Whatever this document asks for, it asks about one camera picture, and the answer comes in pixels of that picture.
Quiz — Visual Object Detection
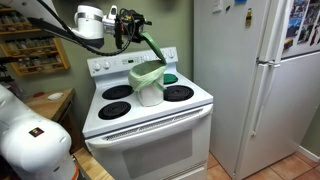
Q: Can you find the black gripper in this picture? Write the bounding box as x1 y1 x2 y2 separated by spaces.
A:
115 12 153 48

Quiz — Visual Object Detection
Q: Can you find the white electric stove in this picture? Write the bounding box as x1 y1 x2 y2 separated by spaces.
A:
82 46 214 180

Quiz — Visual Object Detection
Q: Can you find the white stove drawer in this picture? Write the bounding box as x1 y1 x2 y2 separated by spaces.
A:
161 159 208 180

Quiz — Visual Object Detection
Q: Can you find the green cloth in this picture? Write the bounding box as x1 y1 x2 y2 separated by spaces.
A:
127 60 168 93

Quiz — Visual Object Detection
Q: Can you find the dark green round pad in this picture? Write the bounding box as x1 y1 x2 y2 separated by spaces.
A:
162 73 179 85

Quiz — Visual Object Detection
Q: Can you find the black coil burner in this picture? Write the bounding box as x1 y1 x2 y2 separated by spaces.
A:
163 84 195 103
101 84 135 101
97 101 132 121

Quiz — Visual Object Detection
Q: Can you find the white paper sheet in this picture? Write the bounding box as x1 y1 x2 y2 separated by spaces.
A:
212 0 224 14

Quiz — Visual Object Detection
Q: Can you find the white refrigerator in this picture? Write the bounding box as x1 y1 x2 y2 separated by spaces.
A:
193 0 320 180

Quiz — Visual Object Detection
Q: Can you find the yellow black bottle magnet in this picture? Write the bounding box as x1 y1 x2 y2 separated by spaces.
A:
245 8 253 28

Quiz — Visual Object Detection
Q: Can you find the small white bowl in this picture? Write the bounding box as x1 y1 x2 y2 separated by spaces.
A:
47 92 64 102

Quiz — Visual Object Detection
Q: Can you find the wooden kitchen cart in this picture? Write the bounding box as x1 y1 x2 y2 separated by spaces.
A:
21 87 84 153

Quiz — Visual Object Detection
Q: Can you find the white oven door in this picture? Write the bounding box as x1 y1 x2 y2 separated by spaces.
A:
84 103 214 180

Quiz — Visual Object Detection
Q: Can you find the small yellow black magnet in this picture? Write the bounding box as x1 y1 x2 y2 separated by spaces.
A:
283 37 295 51

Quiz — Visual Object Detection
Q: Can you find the colour photo print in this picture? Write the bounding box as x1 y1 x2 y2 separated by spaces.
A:
303 3 320 26
285 16 304 39
309 24 320 47
297 24 314 45
290 0 309 19

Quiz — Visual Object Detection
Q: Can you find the white baseboard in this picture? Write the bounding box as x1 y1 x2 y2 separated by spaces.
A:
297 145 320 164

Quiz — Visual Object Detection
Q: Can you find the colourful decorative wall plate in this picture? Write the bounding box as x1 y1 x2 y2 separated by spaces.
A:
118 9 145 39

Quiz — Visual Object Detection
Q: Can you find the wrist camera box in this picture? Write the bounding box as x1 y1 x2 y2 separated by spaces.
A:
106 4 119 22

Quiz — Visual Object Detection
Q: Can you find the black cable bundle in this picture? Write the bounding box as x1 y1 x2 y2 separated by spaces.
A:
26 0 136 57

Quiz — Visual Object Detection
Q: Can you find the white freezer door handle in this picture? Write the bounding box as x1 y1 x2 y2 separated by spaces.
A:
258 0 288 64

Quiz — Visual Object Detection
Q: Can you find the black metal mount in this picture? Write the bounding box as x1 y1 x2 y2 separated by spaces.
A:
0 55 18 66

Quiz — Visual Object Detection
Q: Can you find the white fridge door handle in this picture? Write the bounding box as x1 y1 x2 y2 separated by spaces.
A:
249 61 281 138

